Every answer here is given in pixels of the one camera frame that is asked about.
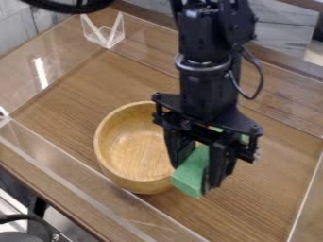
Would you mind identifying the black cable under table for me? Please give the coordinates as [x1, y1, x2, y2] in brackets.
[0, 214, 55, 242]

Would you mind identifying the green rectangular block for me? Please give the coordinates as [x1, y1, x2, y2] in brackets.
[171, 126, 253, 198]

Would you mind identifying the brown wooden bowl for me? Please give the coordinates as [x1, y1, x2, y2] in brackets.
[94, 101, 174, 195]

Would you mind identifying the black metal table leg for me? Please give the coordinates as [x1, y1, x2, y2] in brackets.
[29, 196, 49, 218]

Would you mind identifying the clear acrylic corner bracket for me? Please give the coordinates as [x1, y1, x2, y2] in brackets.
[81, 12, 126, 49]

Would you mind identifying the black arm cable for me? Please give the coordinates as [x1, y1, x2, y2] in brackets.
[226, 46, 266, 101]

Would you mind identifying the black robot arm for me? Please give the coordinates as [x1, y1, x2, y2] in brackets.
[151, 0, 264, 198]

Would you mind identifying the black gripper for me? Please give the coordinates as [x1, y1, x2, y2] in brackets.
[151, 93, 265, 195]

